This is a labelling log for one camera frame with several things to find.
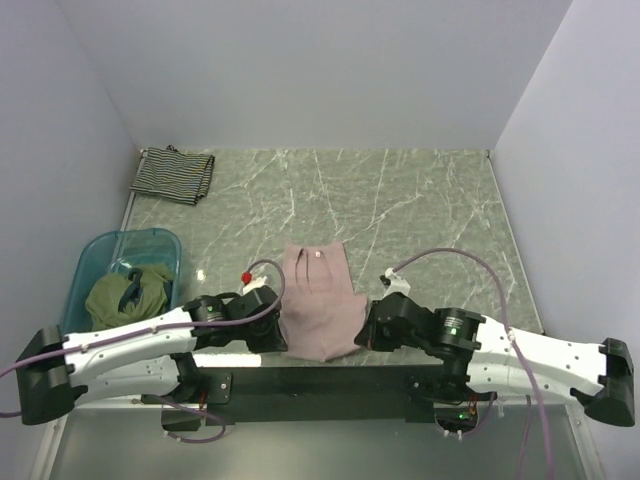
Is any striped folded tank top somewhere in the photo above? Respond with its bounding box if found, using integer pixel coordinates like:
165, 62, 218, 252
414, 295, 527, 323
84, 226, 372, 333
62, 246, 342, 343
130, 145, 215, 206

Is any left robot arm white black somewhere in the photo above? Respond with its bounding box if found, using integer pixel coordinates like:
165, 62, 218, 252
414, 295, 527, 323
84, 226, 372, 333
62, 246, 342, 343
12, 285, 287, 426

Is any blue plastic basket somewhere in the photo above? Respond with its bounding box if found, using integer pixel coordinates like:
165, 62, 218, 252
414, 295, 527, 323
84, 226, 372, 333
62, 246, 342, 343
59, 228, 182, 334

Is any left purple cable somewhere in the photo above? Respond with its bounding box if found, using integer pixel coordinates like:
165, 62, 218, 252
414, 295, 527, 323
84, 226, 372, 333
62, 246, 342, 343
0, 258, 287, 444

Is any green tank top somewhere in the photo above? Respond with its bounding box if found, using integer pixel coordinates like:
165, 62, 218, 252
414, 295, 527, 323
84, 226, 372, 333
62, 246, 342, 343
85, 264, 174, 331

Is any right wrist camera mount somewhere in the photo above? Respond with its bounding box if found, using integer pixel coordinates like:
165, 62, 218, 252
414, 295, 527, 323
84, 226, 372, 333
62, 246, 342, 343
380, 268, 411, 297

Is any pink tank top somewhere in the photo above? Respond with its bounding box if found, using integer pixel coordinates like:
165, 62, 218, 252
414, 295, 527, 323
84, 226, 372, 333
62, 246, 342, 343
280, 242, 368, 362

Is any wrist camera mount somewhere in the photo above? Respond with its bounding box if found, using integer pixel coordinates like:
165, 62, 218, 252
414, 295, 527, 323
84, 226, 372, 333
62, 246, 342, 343
380, 268, 411, 297
241, 271, 268, 295

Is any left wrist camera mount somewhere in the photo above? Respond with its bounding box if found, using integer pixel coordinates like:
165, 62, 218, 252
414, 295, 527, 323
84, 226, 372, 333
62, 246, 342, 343
241, 271, 268, 295

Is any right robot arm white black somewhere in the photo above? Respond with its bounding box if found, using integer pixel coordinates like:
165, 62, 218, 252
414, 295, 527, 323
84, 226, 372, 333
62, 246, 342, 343
354, 292, 635, 427

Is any aluminium rail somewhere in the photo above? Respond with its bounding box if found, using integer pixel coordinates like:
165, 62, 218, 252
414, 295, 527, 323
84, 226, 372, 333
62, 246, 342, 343
28, 396, 162, 479

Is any black base beam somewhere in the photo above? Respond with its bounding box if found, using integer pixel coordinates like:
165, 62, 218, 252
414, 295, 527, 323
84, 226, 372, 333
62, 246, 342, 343
170, 365, 441, 424

